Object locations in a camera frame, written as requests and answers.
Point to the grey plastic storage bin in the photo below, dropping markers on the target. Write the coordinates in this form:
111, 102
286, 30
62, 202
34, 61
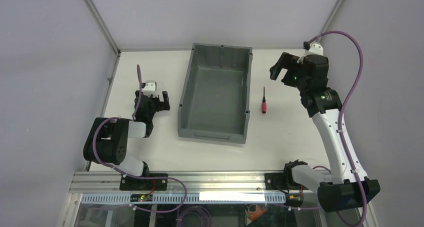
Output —
215, 99

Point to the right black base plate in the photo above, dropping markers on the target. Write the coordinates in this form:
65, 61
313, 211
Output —
280, 181

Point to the aluminium profile rail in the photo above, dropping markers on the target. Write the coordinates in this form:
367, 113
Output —
195, 181

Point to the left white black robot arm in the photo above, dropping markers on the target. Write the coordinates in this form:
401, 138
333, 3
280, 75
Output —
108, 138

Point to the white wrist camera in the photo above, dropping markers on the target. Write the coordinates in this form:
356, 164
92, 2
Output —
150, 88
311, 48

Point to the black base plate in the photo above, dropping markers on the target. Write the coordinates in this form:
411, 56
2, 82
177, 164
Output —
143, 182
280, 181

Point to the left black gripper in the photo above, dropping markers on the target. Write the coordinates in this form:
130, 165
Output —
151, 100

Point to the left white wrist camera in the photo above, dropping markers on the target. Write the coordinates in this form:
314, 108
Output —
150, 88

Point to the white slotted cable duct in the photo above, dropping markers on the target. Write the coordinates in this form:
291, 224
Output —
203, 197

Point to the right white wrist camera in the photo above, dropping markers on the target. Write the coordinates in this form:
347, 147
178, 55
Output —
311, 48

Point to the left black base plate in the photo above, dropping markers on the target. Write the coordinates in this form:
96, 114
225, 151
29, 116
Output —
143, 182

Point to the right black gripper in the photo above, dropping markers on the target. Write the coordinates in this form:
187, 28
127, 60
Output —
290, 68

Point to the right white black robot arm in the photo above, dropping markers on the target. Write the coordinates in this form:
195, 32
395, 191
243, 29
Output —
348, 186

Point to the red handled black screwdriver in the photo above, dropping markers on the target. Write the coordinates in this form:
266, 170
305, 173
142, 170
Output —
264, 103

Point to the orange object under table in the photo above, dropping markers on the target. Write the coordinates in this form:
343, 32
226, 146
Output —
254, 211

